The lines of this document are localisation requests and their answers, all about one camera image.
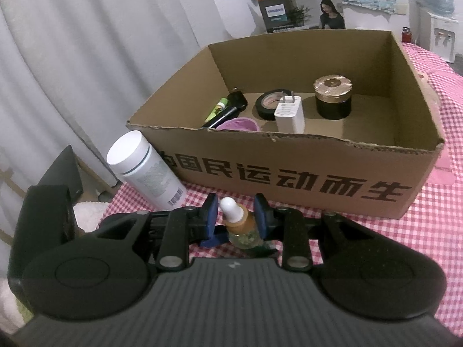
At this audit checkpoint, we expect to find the white charger plug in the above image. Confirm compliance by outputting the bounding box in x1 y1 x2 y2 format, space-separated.
274 91 306 134

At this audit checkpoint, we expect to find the white fluffy cloth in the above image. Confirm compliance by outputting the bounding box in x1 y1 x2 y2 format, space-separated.
72 200 110 234

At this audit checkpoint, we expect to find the dark flat panel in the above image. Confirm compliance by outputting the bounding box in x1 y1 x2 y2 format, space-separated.
37 145 84 202

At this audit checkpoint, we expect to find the white curtain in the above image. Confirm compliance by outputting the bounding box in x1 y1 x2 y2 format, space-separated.
0 0 262 196

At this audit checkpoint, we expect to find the white water dispenser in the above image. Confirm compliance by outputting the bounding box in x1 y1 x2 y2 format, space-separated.
420 5 457 63

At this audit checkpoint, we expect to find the green lip balm tube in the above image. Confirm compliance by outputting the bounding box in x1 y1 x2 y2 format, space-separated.
204 97 229 123

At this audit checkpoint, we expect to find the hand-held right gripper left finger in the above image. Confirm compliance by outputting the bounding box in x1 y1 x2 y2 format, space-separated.
96 192 219 272

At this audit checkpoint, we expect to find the black lipstick tube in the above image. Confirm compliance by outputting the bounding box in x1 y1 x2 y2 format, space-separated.
201 106 247 129

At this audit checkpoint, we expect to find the green dropper bottle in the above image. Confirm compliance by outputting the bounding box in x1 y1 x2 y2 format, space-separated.
221 197 261 249

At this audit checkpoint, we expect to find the black tape roll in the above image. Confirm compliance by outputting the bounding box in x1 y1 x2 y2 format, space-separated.
255 89 295 121

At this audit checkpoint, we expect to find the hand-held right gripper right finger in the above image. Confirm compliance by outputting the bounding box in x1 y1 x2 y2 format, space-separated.
253 192 367 272

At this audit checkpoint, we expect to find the brown cardboard box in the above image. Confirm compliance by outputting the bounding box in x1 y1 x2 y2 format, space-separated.
126 29 445 219

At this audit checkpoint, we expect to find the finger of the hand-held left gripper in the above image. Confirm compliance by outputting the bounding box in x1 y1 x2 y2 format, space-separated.
201 229 227 249

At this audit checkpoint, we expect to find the red checkered tablecloth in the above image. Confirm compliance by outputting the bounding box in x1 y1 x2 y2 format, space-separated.
109 41 463 287

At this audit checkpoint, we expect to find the white supplement bottle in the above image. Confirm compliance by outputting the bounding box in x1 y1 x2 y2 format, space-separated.
106 130 187 211

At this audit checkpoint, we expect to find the dark jar with gold lid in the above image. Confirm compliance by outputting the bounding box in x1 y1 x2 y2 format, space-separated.
313 74 354 120

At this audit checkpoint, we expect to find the purple plastic lid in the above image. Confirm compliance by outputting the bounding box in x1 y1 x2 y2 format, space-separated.
216 117 262 133

